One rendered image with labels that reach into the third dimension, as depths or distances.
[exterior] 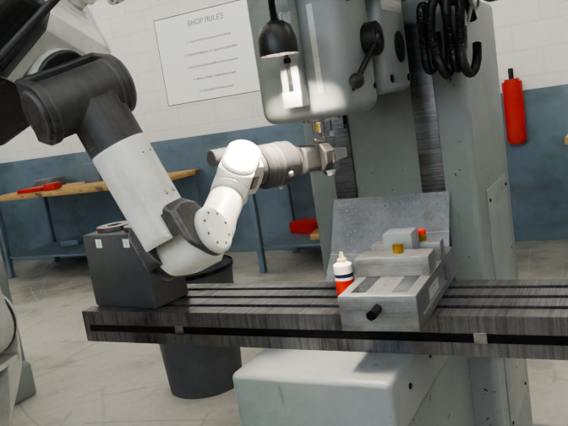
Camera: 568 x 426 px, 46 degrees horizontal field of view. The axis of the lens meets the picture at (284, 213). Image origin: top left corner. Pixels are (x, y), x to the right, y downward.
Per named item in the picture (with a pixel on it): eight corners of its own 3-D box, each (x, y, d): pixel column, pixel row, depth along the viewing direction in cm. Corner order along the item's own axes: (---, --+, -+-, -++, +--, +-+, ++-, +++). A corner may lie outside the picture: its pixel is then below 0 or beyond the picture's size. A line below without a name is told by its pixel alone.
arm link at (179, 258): (257, 205, 119) (231, 276, 104) (215, 228, 124) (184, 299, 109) (219, 162, 115) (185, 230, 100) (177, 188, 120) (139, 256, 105)
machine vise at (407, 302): (420, 332, 118) (413, 273, 117) (341, 331, 125) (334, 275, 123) (456, 275, 150) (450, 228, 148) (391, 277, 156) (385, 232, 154)
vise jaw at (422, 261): (430, 275, 128) (428, 255, 127) (357, 277, 134) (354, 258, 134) (437, 266, 133) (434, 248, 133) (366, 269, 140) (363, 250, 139)
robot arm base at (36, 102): (59, 167, 99) (44, 102, 92) (18, 130, 106) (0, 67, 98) (143, 129, 107) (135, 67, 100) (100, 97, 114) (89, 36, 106)
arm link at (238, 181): (264, 145, 127) (249, 183, 116) (253, 181, 132) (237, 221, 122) (232, 133, 127) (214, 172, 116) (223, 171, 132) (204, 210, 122)
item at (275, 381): (401, 446, 120) (392, 384, 118) (237, 428, 136) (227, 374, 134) (460, 341, 163) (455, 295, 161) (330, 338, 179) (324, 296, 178)
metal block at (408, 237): (414, 261, 135) (410, 232, 134) (385, 262, 138) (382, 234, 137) (420, 254, 140) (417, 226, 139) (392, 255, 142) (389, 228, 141)
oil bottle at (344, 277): (352, 303, 141) (346, 253, 139) (335, 303, 143) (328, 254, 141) (359, 297, 144) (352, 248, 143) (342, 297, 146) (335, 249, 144)
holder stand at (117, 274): (155, 309, 160) (140, 228, 157) (95, 305, 172) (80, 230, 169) (188, 293, 169) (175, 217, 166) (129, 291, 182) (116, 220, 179)
